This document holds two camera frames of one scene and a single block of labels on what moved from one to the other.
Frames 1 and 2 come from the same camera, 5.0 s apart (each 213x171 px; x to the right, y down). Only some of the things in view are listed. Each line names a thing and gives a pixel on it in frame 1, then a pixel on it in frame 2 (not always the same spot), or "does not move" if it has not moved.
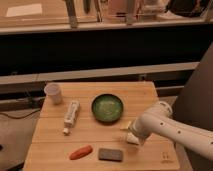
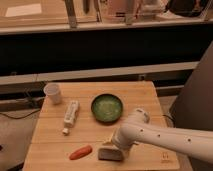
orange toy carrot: x=81 y=152 does not move
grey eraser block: x=110 y=155 does not move
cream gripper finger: x=125 y=126 → x=109 y=140
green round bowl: x=107 y=108 does not move
